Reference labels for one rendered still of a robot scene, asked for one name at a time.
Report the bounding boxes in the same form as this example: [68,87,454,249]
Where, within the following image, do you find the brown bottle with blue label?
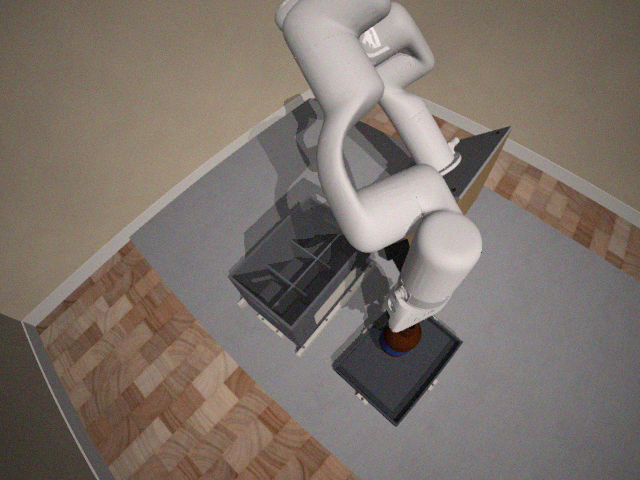
[379,322,422,357]

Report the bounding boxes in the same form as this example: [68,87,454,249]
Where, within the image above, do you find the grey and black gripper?
[374,282,451,333]

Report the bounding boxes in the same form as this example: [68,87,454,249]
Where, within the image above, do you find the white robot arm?
[275,0,482,309]

